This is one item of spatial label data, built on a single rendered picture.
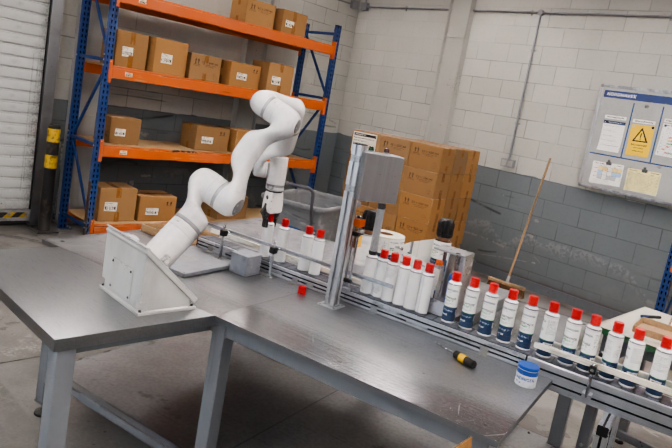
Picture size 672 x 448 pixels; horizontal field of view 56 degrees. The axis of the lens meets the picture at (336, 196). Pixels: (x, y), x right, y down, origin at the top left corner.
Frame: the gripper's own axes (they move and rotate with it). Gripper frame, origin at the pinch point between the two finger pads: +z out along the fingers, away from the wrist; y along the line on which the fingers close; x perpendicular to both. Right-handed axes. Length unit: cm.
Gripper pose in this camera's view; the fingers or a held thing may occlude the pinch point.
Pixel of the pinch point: (269, 222)
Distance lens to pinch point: 292.9
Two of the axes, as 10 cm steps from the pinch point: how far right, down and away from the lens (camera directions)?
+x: -8.3, -2.2, 5.2
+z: -1.7, 9.7, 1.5
